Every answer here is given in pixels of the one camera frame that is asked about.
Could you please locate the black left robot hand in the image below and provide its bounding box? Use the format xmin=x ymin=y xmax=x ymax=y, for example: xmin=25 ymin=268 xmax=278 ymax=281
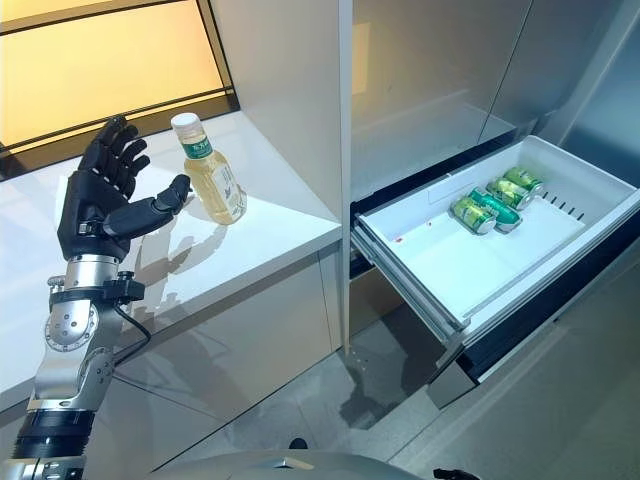
xmin=57 ymin=115 xmax=195 ymax=261

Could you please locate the yellow tea bottle white cap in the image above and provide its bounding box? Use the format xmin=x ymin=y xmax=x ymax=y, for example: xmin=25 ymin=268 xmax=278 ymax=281
xmin=170 ymin=112 xmax=248 ymax=226

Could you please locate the white fridge drawer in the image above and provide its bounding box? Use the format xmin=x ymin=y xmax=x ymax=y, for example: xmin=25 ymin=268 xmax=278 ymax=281
xmin=349 ymin=134 xmax=640 ymax=396

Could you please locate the white counter cabinet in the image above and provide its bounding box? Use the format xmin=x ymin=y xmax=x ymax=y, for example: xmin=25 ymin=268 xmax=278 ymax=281
xmin=0 ymin=117 xmax=351 ymax=436

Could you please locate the black framed lit window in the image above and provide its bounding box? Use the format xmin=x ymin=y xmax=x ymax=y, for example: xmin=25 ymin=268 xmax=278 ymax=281
xmin=0 ymin=0 xmax=246 ymax=182

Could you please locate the grey robot torso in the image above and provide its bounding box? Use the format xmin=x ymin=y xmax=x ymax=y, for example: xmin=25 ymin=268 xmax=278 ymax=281
xmin=154 ymin=440 xmax=432 ymax=480

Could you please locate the tall white cabinet panel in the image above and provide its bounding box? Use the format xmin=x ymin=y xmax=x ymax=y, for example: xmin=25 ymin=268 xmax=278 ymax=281
xmin=209 ymin=0 xmax=359 ymax=351

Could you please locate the teal green drink can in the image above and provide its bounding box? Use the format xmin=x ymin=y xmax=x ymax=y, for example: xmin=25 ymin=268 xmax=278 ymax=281
xmin=468 ymin=187 xmax=522 ymax=234

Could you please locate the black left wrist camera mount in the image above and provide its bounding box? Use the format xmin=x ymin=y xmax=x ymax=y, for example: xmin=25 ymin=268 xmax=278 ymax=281
xmin=47 ymin=269 xmax=146 ymax=304

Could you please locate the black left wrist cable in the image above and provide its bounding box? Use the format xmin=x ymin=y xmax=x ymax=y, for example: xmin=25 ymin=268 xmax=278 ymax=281
xmin=112 ymin=303 xmax=152 ymax=367

